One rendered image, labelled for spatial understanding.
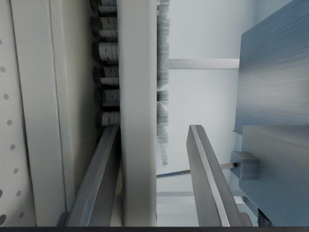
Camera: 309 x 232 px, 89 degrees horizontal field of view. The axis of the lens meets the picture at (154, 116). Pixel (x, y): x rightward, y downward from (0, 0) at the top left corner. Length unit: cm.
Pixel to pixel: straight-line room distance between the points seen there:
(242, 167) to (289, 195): 5
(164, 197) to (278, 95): 101
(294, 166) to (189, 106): 336
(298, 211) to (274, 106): 37
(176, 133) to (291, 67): 326
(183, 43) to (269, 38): 294
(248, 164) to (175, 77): 321
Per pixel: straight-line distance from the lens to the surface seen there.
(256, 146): 26
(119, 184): 20
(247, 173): 26
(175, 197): 131
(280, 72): 55
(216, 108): 372
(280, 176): 23
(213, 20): 371
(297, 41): 53
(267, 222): 28
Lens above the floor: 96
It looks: 1 degrees up
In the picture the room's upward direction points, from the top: 90 degrees clockwise
